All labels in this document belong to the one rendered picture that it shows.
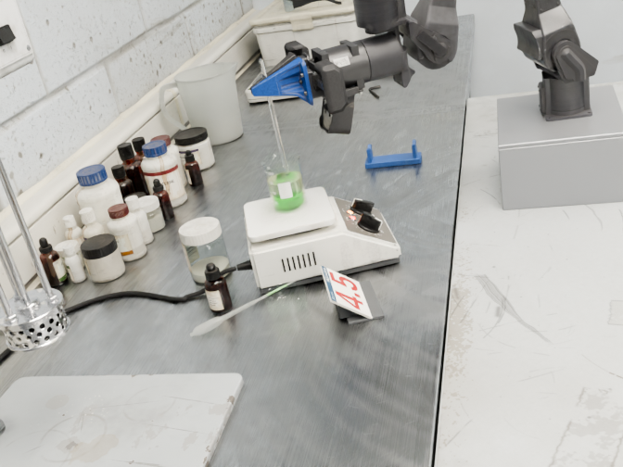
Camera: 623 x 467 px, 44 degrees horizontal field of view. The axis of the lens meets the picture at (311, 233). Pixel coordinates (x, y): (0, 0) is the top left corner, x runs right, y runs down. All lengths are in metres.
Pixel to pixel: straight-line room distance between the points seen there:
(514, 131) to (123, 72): 0.86
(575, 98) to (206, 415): 0.69
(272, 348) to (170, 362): 0.13
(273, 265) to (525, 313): 0.33
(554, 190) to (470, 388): 0.42
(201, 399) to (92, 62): 0.87
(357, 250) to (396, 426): 0.31
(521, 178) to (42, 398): 0.70
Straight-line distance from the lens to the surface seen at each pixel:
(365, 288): 1.00
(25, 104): 1.37
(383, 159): 1.38
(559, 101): 1.18
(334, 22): 2.09
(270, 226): 1.02
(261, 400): 0.86
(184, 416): 0.85
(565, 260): 1.03
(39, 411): 0.95
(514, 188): 1.15
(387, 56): 1.03
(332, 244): 1.01
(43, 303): 0.80
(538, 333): 0.90
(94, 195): 1.27
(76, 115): 1.49
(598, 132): 1.14
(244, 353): 0.94
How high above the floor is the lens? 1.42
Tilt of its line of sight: 26 degrees down
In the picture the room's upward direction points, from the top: 12 degrees counter-clockwise
